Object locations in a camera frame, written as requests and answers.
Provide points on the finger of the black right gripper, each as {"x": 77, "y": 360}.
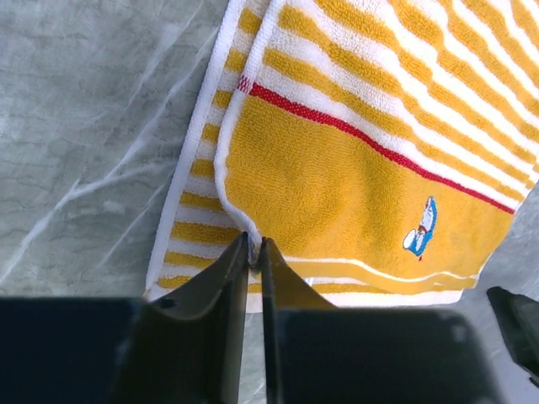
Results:
{"x": 517, "y": 317}

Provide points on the cream yellow striped towel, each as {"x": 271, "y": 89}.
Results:
{"x": 384, "y": 145}

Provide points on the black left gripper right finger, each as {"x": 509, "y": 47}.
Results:
{"x": 316, "y": 352}

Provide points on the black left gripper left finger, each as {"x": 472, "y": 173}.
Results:
{"x": 185, "y": 347}

